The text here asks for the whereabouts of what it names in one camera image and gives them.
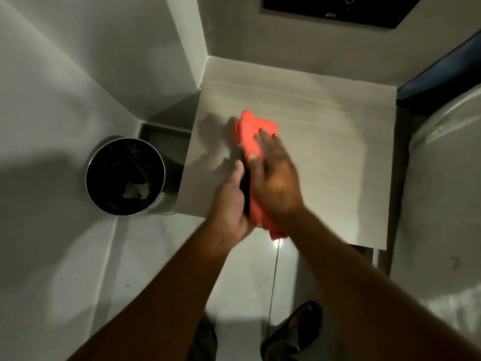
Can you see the person's right thumb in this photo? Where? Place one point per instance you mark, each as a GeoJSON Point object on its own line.
{"type": "Point", "coordinates": [252, 165]}

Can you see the black slim device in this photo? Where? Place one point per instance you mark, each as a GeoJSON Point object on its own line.
{"type": "Point", "coordinates": [246, 191]}

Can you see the person's right forearm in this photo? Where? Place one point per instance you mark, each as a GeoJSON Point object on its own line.
{"type": "Point", "coordinates": [375, 296]}

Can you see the black wall panel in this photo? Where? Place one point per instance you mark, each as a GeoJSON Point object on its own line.
{"type": "Point", "coordinates": [338, 7]}

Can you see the orange cloth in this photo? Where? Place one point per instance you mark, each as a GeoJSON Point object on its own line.
{"type": "Point", "coordinates": [250, 133]}

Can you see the person's left thumb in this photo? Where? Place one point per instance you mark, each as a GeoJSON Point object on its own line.
{"type": "Point", "coordinates": [237, 174]}

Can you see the person's right hand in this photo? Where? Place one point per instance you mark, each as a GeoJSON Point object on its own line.
{"type": "Point", "coordinates": [276, 184]}

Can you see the dark blue headboard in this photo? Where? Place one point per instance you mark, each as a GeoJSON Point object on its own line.
{"type": "Point", "coordinates": [443, 78]}

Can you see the black sandal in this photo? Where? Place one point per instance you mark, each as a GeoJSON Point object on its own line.
{"type": "Point", "coordinates": [293, 334]}

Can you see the round metal waste bin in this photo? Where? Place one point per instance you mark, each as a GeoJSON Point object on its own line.
{"type": "Point", "coordinates": [126, 176]}

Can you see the person's left hand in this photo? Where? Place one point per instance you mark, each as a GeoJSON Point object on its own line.
{"type": "Point", "coordinates": [227, 210]}

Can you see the white bed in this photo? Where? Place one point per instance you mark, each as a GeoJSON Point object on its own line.
{"type": "Point", "coordinates": [439, 206]}

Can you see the person's left forearm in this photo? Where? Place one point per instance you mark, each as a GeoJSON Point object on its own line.
{"type": "Point", "coordinates": [161, 308]}

